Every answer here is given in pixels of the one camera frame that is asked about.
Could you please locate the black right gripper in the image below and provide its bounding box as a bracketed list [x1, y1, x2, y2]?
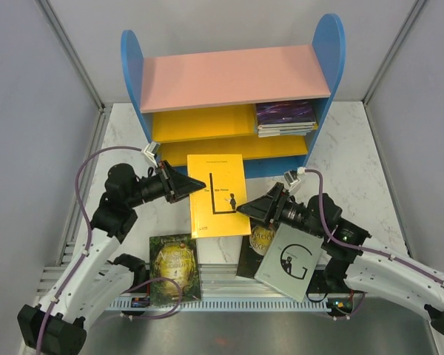
[236, 181, 324, 237]

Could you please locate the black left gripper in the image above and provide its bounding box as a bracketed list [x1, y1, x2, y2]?
[127, 159, 206, 208]

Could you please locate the yellow book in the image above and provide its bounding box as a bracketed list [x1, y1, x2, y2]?
[187, 154, 251, 239]

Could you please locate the teal ocean cover book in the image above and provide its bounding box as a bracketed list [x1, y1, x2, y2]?
[258, 127, 316, 133]

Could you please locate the dark navy book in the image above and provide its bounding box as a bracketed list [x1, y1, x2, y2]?
[258, 122, 317, 130]

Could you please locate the purple Robinson Crusoe book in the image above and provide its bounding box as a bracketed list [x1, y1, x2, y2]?
[255, 101, 315, 126]

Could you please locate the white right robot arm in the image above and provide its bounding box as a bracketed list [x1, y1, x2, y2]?
[237, 183, 444, 336]

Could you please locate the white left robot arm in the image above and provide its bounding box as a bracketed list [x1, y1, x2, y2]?
[18, 160, 206, 354]

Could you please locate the black W.S. book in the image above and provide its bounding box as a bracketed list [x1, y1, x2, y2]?
[235, 224, 275, 279]

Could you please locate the grey book with letter G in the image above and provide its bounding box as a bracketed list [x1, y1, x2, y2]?
[255, 224, 323, 302]

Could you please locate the green forest cover book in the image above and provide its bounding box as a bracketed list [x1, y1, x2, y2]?
[149, 234, 202, 306]

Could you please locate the light blue book with barcode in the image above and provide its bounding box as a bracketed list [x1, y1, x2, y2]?
[258, 132, 309, 138]

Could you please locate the blue pink yellow bookshelf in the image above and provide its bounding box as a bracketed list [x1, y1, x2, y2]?
[120, 13, 346, 178]

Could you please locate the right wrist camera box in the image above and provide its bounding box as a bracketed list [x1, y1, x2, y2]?
[283, 167, 306, 194]

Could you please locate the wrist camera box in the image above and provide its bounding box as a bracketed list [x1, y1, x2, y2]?
[142, 141, 161, 166]
[283, 167, 306, 194]

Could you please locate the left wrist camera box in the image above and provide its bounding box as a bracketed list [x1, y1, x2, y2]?
[142, 141, 161, 166]

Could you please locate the aluminium frame rail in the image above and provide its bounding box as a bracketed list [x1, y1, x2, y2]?
[36, 263, 393, 297]

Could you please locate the white slotted cable duct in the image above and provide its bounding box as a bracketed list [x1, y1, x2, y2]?
[107, 296, 331, 312]

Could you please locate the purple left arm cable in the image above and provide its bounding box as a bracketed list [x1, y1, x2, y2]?
[35, 146, 145, 352]

